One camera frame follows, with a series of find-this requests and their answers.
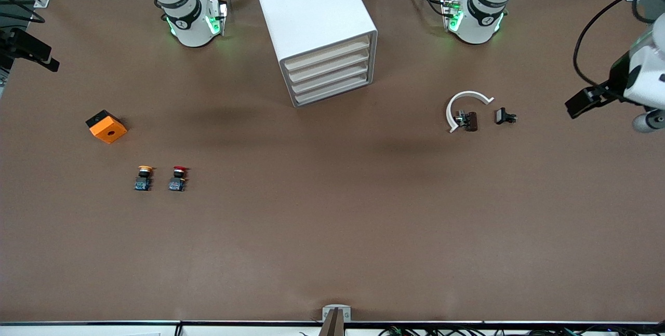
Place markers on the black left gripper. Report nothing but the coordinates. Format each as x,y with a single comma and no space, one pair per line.
615,80

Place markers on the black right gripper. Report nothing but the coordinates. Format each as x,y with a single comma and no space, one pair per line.
14,44

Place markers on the red mushroom pushbutton switch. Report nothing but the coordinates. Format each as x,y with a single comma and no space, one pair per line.
177,183

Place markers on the white plastic drawer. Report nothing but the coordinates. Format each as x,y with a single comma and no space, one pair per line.
327,53
331,77
333,89
329,66

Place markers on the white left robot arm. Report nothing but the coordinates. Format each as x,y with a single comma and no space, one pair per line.
475,19

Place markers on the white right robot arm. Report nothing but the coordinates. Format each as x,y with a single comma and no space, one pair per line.
182,19

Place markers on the orange and black button box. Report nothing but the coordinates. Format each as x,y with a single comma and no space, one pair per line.
109,131

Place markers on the white plastic drawer cabinet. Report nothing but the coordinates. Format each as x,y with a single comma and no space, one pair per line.
306,9

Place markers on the white curved plastic piece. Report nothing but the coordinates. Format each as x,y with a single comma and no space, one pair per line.
450,113

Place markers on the small black switch part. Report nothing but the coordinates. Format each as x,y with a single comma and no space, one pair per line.
503,116

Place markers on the dark brown switch part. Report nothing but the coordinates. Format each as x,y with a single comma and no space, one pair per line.
470,121

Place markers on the orange mushroom pushbutton switch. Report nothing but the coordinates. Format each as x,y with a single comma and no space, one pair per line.
144,177

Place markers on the grey table edge bracket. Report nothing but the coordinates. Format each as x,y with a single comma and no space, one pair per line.
327,312

